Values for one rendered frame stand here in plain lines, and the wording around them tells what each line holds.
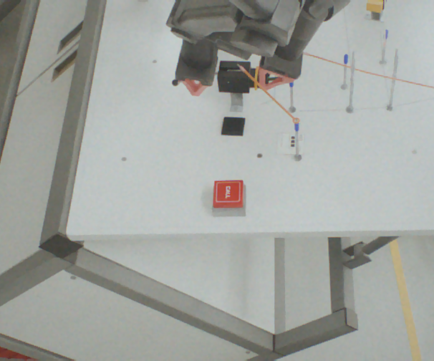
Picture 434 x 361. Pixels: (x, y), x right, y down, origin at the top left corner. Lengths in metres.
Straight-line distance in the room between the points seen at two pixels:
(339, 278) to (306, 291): 1.60
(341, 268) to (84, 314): 0.54
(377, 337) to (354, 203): 2.27
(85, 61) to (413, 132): 0.66
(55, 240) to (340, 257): 0.63
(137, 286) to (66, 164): 0.27
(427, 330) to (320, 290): 0.79
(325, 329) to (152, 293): 0.37
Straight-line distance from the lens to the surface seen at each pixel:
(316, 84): 1.52
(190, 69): 1.39
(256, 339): 1.73
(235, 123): 1.45
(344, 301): 1.67
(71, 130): 1.53
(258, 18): 0.84
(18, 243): 1.62
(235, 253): 1.77
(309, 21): 1.29
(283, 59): 1.35
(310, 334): 1.70
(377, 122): 1.46
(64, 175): 1.46
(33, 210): 1.62
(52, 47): 1.98
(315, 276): 3.37
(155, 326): 1.67
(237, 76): 1.42
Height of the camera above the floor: 1.91
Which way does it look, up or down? 38 degrees down
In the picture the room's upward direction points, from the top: 60 degrees clockwise
